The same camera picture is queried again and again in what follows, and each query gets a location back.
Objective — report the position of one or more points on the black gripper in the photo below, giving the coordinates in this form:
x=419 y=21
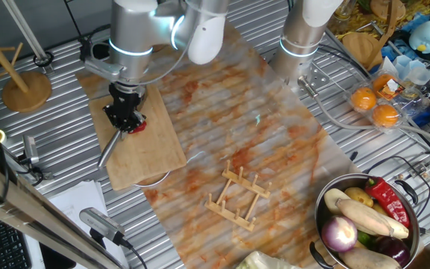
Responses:
x=125 y=97

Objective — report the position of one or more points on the large red chili pepper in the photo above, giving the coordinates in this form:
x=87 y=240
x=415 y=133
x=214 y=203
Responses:
x=140 y=128

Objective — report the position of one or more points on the steel cleaver knife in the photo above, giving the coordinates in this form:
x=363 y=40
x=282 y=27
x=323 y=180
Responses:
x=108 y=149

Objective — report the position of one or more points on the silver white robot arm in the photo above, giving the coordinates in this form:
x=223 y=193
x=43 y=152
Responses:
x=133 y=30

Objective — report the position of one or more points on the wooden cutting board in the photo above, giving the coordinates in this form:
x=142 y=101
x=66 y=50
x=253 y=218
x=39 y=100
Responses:
x=151 y=149

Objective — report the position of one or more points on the white paper stack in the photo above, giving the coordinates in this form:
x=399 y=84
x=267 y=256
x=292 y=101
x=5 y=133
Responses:
x=77 y=198

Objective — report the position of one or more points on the wooden mug tree stand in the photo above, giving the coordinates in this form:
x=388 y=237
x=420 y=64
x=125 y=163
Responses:
x=26 y=91

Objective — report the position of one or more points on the orange marbled table mat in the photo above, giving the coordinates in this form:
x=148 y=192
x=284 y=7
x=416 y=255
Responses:
x=237 y=112

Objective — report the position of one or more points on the wooden peg dish rack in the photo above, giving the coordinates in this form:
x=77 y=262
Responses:
x=245 y=184

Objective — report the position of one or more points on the cabbage in plastic bag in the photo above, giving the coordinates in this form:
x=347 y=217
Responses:
x=263 y=261

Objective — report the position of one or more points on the white round vegetable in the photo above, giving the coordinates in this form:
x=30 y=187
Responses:
x=332 y=200

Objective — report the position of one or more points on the orange fruit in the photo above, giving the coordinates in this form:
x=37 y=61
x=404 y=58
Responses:
x=381 y=82
x=385 y=116
x=363 y=99

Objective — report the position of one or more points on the purple onion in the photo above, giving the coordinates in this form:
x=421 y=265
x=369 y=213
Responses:
x=338 y=233

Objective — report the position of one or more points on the wooden hook stand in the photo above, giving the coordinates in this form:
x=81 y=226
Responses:
x=360 y=48

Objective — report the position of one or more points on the yellow potato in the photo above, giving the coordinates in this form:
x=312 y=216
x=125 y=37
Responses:
x=360 y=196

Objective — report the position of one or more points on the long pale sweet potato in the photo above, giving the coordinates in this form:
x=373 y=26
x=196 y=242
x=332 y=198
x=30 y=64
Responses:
x=368 y=218

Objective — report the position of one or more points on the green vegetable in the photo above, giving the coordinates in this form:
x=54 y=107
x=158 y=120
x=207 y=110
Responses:
x=366 y=238

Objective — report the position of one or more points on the long red bell pepper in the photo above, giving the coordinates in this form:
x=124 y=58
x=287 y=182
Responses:
x=388 y=200

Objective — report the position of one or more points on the brown sweet potato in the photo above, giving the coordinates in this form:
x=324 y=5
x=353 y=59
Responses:
x=368 y=259

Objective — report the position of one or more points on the clear plastic orange package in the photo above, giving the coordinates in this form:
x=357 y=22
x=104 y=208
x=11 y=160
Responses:
x=409 y=108

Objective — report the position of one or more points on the clear plastic measuring cup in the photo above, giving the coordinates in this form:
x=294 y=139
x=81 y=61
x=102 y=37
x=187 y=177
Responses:
x=414 y=71

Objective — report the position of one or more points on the dark purple eggplant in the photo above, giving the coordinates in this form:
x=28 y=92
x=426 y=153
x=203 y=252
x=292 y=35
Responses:
x=394 y=248

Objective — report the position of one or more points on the light blue plush toy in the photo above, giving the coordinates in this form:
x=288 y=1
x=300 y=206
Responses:
x=426 y=37

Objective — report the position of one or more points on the wrist camera on grey bracket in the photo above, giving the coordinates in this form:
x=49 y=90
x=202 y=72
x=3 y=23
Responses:
x=103 y=69

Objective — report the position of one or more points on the small camera on black mount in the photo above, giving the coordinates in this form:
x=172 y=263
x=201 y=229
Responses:
x=31 y=149

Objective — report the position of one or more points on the aluminium frame beam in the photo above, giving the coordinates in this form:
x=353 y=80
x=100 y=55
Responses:
x=32 y=209

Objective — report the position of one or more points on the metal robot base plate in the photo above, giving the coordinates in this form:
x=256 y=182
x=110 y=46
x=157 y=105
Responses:
x=317 y=78

